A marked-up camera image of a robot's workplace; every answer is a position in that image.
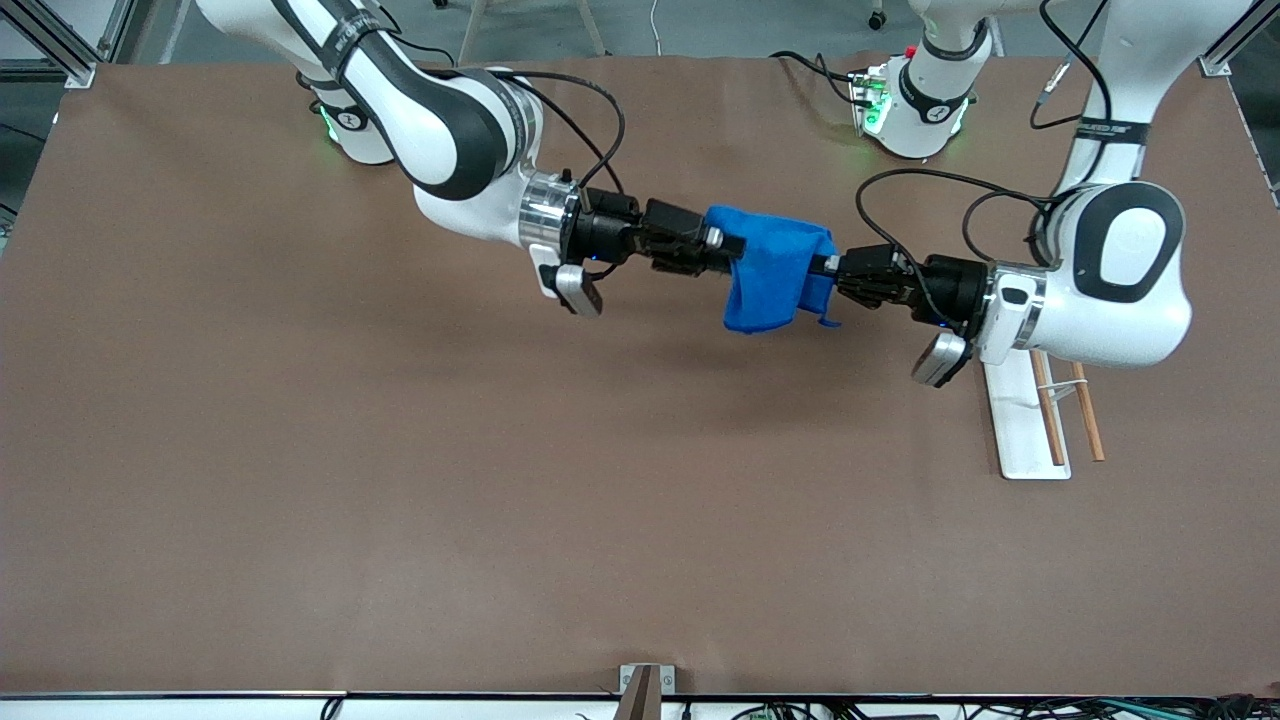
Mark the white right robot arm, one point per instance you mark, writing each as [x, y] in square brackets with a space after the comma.
[450, 130]

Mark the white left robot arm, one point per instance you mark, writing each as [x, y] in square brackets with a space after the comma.
[1130, 300]

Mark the brown table cover sheet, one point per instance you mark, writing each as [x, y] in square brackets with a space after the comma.
[400, 500]

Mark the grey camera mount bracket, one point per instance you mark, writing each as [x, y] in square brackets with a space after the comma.
[645, 695]

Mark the white stand legs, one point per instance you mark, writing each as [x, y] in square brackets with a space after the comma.
[470, 30]

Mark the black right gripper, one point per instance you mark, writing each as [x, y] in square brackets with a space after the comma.
[606, 237]

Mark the white table edge rail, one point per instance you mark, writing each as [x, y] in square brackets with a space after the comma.
[200, 710]

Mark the blue microfibre towel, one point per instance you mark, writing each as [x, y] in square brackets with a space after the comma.
[770, 270]

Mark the aluminium frame profile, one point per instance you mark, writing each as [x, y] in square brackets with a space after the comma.
[1215, 65]
[80, 75]

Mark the black caster wheel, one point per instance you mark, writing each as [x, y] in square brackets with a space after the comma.
[877, 20]

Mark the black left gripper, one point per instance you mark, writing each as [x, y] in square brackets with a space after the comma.
[948, 287]

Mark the white towel rack wooden rods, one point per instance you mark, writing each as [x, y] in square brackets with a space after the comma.
[1020, 440]

